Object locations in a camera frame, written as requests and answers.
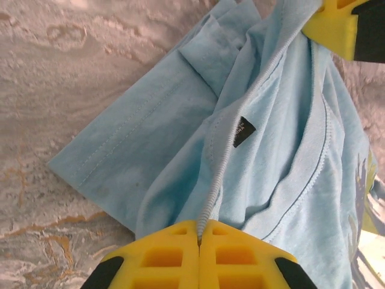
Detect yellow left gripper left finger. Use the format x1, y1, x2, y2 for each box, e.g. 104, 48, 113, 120
80, 219, 201, 289

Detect light blue t-shirt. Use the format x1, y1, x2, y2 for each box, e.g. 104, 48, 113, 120
46, 0, 385, 289

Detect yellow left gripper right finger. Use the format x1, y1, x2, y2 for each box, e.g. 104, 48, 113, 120
198, 219, 317, 289

